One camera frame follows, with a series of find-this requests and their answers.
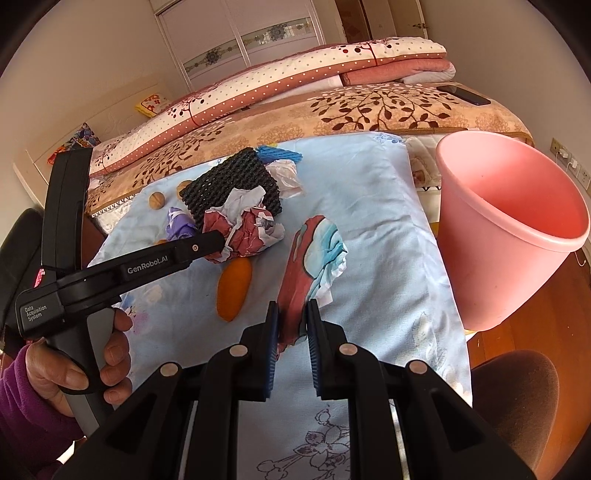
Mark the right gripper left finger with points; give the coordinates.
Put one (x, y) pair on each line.
(265, 353)

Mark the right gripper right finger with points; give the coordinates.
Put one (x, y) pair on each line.
(324, 340)

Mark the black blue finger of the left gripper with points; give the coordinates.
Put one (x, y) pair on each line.
(130, 271)

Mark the orange peel piece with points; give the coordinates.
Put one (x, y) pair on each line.
(232, 288)

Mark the purple wrapper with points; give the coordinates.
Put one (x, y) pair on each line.
(179, 225)

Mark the red white paper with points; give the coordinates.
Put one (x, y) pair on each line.
(246, 224)

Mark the black foam fruit net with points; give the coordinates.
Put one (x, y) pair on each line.
(244, 171)

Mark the white tissue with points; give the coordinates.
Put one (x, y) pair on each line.
(284, 172)

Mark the blue foam fruit net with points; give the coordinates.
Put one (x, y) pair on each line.
(268, 154)

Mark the pink plastic trash bucket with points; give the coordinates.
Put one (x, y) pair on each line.
(509, 218)

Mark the purple sleeve forearm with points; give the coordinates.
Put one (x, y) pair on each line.
(33, 433)

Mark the wooden bedroom door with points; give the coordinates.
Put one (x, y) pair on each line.
(377, 19)

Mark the person's left hand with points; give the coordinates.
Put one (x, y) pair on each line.
(48, 370)

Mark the walnut left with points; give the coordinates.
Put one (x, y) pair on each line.
(156, 200)

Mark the walnut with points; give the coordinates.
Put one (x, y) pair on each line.
(180, 187)
(156, 200)

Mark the light blue floral pillowcase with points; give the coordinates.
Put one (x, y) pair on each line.
(357, 239)

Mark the walnut right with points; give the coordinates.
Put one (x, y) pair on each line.
(180, 187)

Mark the folded red white dotted quilt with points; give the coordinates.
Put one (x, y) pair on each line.
(260, 83)

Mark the colourful red blue pillow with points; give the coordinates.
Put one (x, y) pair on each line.
(82, 137)

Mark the yellow patterned pillow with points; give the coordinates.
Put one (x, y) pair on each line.
(152, 105)

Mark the white wardrobe sliding doors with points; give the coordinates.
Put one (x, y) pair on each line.
(212, 40)

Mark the beige leaf pattern blanket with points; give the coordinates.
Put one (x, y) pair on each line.
(397, 108)

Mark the black smartphone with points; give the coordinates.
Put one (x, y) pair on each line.
(465, 95)

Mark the pink folded blanket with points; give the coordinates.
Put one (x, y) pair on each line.
(397, 71)

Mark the wall power outlets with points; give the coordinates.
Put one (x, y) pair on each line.
(571, 165)

